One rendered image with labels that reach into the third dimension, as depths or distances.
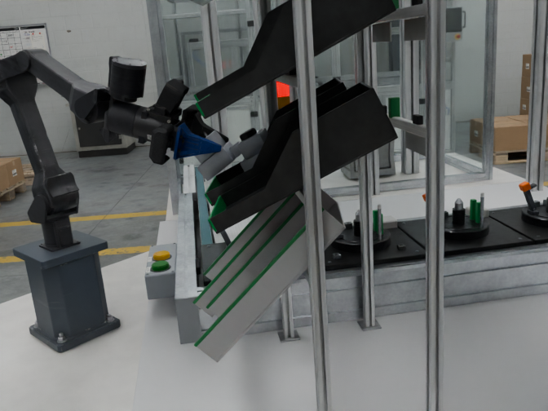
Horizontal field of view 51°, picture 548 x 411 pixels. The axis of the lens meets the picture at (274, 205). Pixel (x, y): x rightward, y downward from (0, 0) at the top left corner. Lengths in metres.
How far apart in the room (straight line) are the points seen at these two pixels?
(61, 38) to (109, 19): 0.81
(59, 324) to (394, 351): 0.68
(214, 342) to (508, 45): 9.41
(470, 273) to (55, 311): 0.88
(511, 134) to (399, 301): 5.53
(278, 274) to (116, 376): 0.46
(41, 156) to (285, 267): 0.62
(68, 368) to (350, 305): 0.58
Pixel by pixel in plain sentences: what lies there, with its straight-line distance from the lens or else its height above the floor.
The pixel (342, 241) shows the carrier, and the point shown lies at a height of 0.99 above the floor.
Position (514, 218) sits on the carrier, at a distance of 1.57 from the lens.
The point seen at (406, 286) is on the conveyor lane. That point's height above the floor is 0.92.
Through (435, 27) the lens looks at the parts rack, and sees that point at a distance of 0.77.
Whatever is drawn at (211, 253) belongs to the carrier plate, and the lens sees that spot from 1.37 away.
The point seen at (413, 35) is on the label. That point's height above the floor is 1.43.
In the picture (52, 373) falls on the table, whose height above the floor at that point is 0.86.
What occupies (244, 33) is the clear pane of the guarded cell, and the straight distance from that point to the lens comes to 2.59.
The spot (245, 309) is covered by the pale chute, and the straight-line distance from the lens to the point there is 0.84.
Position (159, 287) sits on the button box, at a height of 0.93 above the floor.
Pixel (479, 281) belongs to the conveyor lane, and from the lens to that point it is 1.33.
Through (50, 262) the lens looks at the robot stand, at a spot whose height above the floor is 1.06.
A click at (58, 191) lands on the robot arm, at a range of 1.23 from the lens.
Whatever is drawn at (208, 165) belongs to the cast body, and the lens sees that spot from 1.00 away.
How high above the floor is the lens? 1.43
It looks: 16 degrees down
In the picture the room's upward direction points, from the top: 4 degrees counter-clockwise
